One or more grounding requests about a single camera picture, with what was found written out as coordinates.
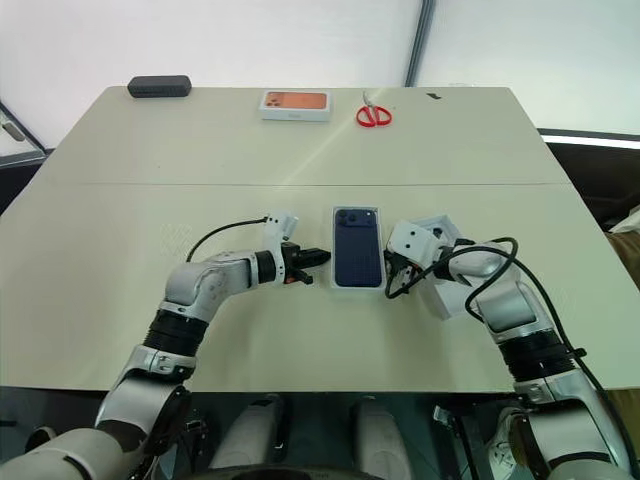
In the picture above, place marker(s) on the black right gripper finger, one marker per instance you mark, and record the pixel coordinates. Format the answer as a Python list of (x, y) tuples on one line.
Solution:
[(389, 257)]

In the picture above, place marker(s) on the person's white shirt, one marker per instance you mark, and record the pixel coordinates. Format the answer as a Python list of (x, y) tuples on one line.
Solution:
[(627, 220)]

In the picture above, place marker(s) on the small black clip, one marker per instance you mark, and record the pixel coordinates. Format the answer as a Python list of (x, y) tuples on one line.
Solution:
[(433, 94)]

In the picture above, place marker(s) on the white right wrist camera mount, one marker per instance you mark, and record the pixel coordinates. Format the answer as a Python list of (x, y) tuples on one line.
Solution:
[(412, 240)]

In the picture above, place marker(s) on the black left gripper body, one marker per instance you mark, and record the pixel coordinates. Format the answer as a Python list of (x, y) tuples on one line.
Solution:
[(291, 262)]

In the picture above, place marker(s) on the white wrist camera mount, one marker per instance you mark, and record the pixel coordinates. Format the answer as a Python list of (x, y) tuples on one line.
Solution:
[(412, 240), (280, 226)]

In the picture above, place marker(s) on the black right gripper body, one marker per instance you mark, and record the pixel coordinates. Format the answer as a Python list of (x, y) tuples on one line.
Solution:
[(407, 272)]

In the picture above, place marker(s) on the white and black sneaker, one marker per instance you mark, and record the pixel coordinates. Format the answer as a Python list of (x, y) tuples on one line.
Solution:
[(507, 445)]

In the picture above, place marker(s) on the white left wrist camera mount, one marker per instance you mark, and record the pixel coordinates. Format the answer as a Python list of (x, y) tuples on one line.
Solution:
[(280, 226)]

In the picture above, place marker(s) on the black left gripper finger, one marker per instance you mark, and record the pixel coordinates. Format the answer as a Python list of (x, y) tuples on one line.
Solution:
[(315, 256), (306, 278)]

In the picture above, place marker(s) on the dark metal pole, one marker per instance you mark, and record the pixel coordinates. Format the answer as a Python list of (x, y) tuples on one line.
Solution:
[(419, 42)]

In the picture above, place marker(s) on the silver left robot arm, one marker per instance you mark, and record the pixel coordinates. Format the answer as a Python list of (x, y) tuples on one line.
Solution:
[(210, 280)]

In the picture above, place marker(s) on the black oblong case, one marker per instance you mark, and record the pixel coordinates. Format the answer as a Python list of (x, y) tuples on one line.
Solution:
[(159, 86)]

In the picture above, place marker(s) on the grey rounded robot leg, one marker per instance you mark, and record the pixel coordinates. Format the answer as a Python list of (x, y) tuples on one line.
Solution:
[(250, 435), (380, 440)]

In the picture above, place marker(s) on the grey metal frame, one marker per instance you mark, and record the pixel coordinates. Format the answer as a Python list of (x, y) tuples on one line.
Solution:
[(22, 135)]

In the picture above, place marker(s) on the person's tan trousers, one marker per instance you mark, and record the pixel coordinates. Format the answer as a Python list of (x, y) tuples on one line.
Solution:
[(625, 260)]

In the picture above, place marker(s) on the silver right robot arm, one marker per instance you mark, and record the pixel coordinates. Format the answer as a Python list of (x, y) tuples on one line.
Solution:
[(510, 305)]

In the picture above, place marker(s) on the black desk with white edge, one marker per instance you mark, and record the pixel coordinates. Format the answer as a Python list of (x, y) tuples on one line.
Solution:
[(590, 165)]

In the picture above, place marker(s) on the white box with orange phone print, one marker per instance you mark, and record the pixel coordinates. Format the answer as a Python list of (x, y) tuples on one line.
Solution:
[(295, 103)]

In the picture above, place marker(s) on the dark blue smartphone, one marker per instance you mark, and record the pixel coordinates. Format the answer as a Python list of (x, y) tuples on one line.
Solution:
[(357, 250)]

